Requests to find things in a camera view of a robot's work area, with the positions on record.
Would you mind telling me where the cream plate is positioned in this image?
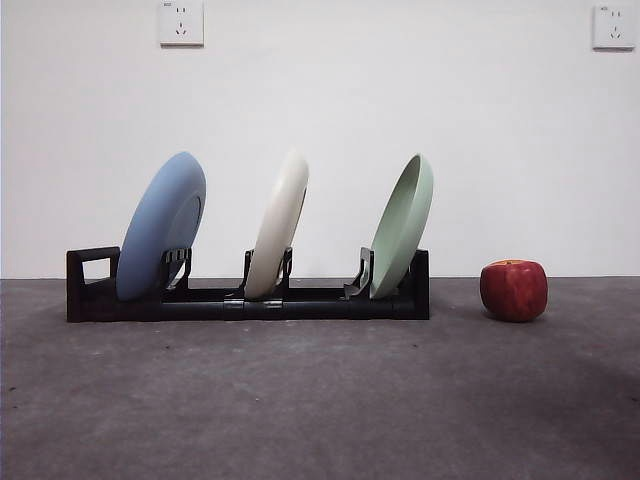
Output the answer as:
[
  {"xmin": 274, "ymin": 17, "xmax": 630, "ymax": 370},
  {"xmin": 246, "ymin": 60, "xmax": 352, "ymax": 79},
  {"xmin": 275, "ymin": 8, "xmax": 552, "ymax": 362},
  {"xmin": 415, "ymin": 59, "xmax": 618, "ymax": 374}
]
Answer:
[{"xmin": 243, "ymin": 149, "xmax": 310, "ymax": 300}]

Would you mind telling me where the red apple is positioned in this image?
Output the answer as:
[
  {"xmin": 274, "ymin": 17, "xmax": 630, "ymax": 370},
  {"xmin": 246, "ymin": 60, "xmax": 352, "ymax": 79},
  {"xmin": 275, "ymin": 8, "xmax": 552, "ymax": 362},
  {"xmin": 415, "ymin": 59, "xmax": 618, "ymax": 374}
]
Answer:
[{"xmin": 479, "ymin": 259, "xmax": 549, "ymax": 323}]

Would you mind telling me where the pale green plate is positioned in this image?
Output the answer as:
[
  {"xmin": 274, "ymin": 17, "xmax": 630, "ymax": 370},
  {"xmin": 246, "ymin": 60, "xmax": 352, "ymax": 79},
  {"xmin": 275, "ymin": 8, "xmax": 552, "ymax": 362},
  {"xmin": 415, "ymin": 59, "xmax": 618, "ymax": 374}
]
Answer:
[{"xmin": 370, "ymin": 153, "xmax": 435, "ymax": 300}]

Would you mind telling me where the black plate rack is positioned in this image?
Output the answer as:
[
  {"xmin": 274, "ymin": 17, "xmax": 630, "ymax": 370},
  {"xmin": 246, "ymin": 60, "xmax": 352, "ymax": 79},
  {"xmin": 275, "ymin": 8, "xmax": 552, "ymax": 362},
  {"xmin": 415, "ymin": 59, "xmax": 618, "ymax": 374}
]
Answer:
[{"xmin": 66, "ymin": 245, "xmax": 431, "ymax": 324}]

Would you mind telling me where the blue plate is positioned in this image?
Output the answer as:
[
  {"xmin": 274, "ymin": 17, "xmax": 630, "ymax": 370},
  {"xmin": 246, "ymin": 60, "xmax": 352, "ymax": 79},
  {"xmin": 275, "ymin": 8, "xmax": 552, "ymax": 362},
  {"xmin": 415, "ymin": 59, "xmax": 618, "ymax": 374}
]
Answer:
[{"xmin": 115, "ymin": 151, "xmax": 208, "ymax": 302}]

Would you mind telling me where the white wall socket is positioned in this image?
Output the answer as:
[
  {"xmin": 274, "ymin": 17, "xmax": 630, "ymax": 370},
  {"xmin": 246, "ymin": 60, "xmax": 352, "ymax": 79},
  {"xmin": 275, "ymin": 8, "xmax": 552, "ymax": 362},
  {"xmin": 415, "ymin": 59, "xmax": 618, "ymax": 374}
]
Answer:
[
  {"xmin": 592, "ymin": 3, "xmax": 636, "ymax": 51},
  {"xmin": 159, "ymin": 0, "xmax": 205, "ymax": 49}
]

